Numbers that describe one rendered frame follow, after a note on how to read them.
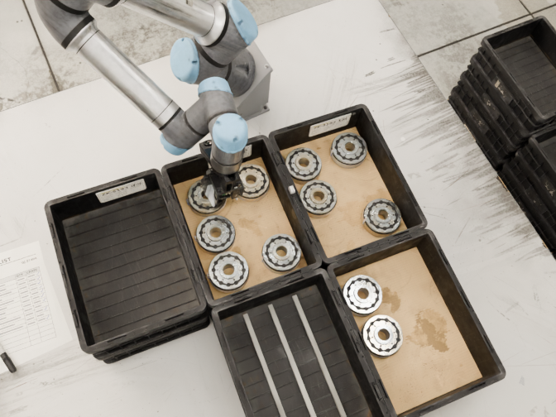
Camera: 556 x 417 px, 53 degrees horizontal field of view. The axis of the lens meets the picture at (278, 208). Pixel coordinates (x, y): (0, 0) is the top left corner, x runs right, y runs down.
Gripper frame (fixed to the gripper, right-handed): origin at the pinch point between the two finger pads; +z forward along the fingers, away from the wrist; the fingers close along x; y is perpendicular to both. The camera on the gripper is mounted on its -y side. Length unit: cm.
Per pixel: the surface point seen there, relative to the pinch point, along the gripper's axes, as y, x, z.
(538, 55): -29, 148, 21
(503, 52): -35, 135, 22
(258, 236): 15.1, 6.3, 1.7
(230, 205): 4.1, 2.3, 2.0
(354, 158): 3.7, 39.2, -4.8
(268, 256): 22.3, 5.9, -1.2
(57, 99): -54, -34, 18
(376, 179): 10.6, 43.8, -2.2
